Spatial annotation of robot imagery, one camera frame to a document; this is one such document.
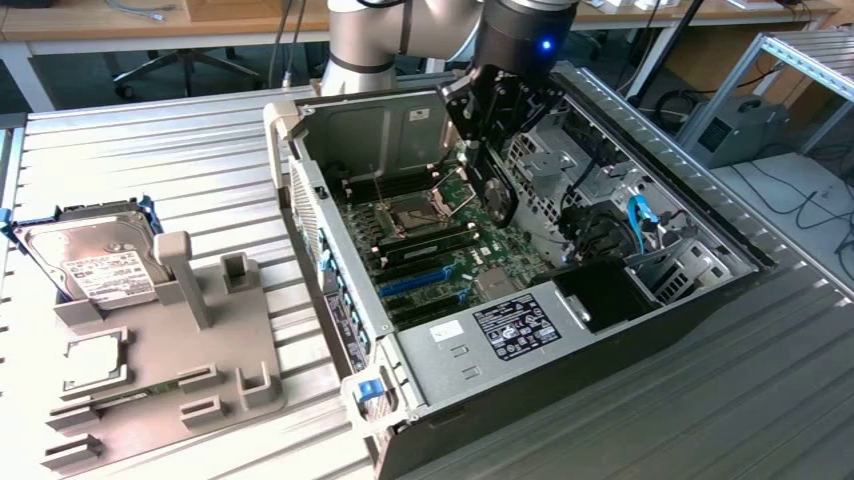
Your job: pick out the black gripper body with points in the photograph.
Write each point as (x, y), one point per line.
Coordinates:
(516, 35)

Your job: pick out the black graphics card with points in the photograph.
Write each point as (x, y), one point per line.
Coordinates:
(496, 195)

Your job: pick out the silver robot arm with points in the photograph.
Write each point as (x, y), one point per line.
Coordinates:
(363, 35)

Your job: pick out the black RAM slots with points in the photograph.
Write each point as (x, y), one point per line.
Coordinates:
(389, 185)

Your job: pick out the CPU socket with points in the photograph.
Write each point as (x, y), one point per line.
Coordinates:
(413, 215)

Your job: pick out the green motherboard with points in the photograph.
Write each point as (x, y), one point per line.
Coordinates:
(496, 245)

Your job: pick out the installed RAM stick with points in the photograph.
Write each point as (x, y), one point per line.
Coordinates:
(427, 246)

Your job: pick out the grey control box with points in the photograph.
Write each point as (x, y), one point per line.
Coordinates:
(736, 130)

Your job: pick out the silver chipset heatsink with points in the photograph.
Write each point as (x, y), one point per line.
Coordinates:
(496, 282)

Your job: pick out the blue expansion slot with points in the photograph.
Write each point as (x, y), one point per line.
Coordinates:
(416, 280)

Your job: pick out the black office chair base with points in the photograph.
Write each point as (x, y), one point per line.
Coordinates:
(186, 65)

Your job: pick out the grey power supply unit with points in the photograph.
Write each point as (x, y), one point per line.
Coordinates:
(460, 350)

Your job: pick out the blue disk caddy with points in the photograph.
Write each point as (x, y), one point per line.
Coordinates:
(149, 212)

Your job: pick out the wooden desk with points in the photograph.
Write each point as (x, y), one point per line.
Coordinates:
(100, 27)

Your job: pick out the blue case latch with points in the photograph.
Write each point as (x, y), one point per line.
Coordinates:
(368, 390)

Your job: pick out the beige parts rack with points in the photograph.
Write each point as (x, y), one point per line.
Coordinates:
(200, 350)

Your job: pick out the silver hard disk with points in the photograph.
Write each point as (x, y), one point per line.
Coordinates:
(93, 255)

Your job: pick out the open black PC case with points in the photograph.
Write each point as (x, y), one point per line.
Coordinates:
(480, 445)

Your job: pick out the green RAM stick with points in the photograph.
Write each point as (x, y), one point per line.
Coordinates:
(142, 390)

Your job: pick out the silver CPU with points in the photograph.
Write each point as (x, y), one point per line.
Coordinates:
(93, 362)

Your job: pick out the aluminium frame rack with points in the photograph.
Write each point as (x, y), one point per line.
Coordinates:
(800, 55)

